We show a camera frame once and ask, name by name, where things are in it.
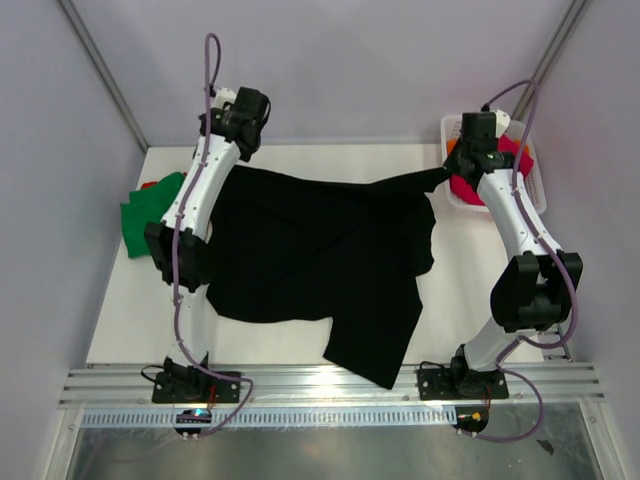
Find black t shirt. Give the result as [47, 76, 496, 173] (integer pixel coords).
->
[207, 166, 448, 389]

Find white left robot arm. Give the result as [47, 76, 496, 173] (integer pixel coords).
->
[144, 87, 271, 402]

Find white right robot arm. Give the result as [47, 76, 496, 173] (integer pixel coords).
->
[443, 108, 583, 397]

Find orange t shirt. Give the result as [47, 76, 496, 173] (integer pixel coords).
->
[445, 139, 531, 156]

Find white plastic basket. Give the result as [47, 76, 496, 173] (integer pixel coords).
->
[440, 114, 547, 214]

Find pink t shirt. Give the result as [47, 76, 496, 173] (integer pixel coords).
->
[449, 135, 535, 207]

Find red t shirt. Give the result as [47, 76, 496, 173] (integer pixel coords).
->
[140, 172, 187, 190]

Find green t shirt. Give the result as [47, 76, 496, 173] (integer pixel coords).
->
[120, 172, 184, 258]

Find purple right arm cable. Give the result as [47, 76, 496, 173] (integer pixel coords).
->
[457, 79, 581, 442]

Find right rear frame post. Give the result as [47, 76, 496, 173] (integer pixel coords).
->
[512, 0, 592, 121]

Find frame post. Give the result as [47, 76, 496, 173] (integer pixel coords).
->
[54, 0, 150, 154]
[512, 0, 592, 121]

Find left rear frame post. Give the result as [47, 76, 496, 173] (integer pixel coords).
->
[54, 0, 150, 154]

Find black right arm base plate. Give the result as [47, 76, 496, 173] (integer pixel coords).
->
[416, 359, 509, 401]

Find aluminium front rail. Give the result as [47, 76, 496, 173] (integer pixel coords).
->
[59, 362, 605, 409]

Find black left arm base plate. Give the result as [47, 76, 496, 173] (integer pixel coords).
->
[151, 368, 240, 404]

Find grey slotted cable duct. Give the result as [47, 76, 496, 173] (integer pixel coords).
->
[80, 404, 457, 429]

